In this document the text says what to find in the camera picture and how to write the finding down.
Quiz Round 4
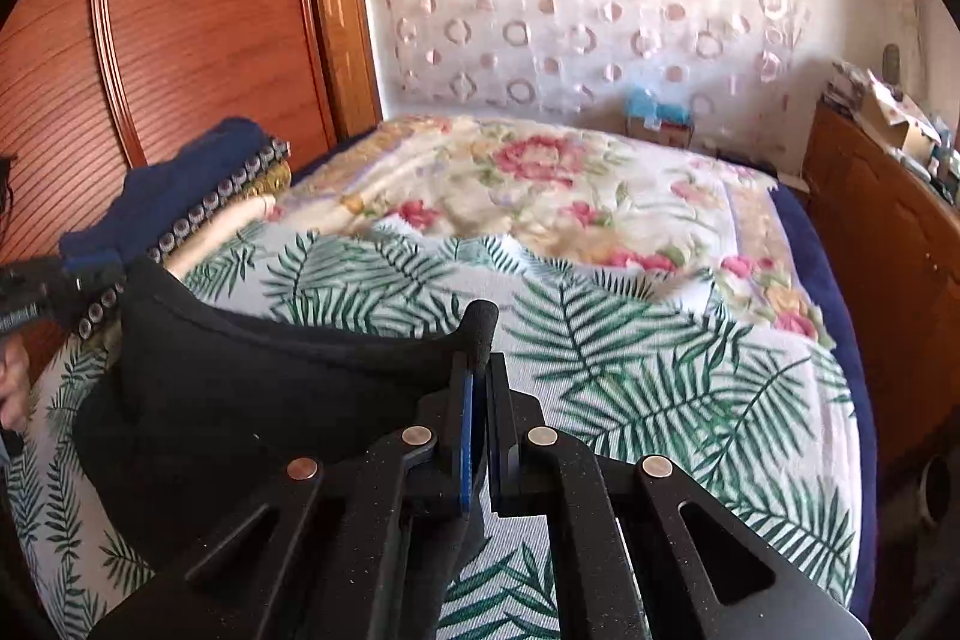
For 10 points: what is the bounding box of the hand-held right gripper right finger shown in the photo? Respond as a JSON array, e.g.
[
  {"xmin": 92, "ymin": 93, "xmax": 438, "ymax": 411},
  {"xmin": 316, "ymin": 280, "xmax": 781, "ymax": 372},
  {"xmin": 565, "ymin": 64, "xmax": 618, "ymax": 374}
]
[{"xmin": 484, "ymin": 355, "xmax": 871, "ymax": 640}]

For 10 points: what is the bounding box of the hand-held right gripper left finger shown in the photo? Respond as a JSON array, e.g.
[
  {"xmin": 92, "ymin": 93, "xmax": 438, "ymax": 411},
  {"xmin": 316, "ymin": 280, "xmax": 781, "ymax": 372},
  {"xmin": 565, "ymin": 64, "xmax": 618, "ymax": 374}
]
[{"xmin": 90, "ymin": 359, "xmax": 477, "ymax": 640}]

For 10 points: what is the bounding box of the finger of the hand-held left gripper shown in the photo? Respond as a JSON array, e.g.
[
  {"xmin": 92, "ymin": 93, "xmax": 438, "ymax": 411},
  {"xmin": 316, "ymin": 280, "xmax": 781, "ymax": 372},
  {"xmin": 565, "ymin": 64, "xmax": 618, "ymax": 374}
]
[{"xmin": 64, "ymin": 250, "xmax": 125, "ymax": 296}]

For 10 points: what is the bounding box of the black printed t-shirt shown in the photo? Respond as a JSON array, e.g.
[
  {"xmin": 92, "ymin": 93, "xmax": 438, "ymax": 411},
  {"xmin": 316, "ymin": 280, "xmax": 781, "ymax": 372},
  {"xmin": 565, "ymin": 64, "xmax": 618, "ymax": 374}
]
[{"xmin": 71, "ymin": 257, "xmax": 500, "ymax": 611}]

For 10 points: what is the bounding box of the person's left hand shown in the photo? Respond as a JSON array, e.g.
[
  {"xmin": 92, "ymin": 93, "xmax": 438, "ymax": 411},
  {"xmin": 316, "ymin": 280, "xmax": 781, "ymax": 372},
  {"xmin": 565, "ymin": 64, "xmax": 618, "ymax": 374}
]
[{"xmin": 0, "ymin": 340, "xmax": 35, "ymax": 437}]

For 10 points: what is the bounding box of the navy folded garment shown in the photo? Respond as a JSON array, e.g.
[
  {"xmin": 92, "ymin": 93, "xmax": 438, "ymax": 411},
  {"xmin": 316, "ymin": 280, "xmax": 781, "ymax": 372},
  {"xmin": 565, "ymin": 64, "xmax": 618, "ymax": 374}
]
[{"xmin": 60, "ymin": 117, "xmax": 275, "ymax": 270}]

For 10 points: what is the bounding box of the cream folded garment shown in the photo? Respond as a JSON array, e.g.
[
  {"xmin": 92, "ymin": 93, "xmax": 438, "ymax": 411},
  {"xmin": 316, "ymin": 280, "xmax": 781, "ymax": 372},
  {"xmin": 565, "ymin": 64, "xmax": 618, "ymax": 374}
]
[{"xmin": 161, "ymin": 194, "xmax": 278, "ymax": 277}]

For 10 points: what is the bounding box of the palm leaf bed sheet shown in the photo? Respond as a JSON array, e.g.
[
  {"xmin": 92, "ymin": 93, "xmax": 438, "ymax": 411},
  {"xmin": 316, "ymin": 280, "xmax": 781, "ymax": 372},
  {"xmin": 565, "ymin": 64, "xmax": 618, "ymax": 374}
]
[{"xmin": 0, "ymin": 227, "xmax": 860, "ymax": 640}]

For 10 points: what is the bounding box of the circle trimmed folded garment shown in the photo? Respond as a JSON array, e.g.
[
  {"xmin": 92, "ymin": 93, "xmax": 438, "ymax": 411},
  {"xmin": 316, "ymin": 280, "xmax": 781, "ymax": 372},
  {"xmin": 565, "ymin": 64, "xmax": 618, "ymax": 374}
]
[{"xmin": 75, "ymin": 137, "xmax": 293, "ymax": 341}]

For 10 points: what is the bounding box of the floral blanket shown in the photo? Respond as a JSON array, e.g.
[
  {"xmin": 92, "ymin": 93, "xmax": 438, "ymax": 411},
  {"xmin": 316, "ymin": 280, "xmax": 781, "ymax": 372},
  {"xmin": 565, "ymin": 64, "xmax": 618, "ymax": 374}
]
[{"xmin": 292, "ymin": 115, "xmax": 837, "ymax": 348}]

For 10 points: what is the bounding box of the wooden slatted wardrobe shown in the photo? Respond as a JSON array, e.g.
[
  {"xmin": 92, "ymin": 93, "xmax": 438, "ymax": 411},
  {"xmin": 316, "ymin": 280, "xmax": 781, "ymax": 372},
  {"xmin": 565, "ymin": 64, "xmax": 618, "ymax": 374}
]
[{"xmin": 0, "ymin": 0, "xmax": 383, "ymax": 356}]

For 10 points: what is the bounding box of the small cardboard box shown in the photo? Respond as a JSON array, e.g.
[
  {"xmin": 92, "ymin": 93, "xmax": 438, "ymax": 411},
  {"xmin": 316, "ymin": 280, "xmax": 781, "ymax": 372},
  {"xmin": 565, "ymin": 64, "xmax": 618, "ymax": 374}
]
[{"xmin": 626, "ymin": 111, "xmax": 695, "ymax": 150}]

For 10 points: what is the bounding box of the navy bed cover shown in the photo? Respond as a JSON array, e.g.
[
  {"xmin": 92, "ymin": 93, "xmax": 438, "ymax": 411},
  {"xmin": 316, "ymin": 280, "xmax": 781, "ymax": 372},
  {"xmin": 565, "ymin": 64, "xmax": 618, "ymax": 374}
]
[{"xmin": 697, "ymin": 156, "xmax": 884, "ymax": 618}]

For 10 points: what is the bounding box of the wooden sideboard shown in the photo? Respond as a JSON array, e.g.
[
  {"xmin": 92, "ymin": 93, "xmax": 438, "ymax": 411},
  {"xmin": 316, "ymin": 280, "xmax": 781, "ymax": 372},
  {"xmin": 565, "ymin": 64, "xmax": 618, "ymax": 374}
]
[{"xmin": 802, "ymin": 104, "xmax": 960, "ymax": 461}]

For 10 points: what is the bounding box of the dark trash bin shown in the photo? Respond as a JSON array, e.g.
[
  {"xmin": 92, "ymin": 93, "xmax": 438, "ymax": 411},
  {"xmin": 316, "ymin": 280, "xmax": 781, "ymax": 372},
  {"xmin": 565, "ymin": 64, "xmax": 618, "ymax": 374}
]
[{"xmin": 919, "ymin": 452, "xmax": 957, "ymax": 528}]

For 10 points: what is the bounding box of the open cardboard box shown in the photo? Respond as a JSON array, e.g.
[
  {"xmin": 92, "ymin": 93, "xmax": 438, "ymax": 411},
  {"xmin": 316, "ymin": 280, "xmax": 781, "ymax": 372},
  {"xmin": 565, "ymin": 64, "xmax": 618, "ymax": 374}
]
[{"xmin": 862, "ymin": 70, "xmax": 942, "ymax": 161}]

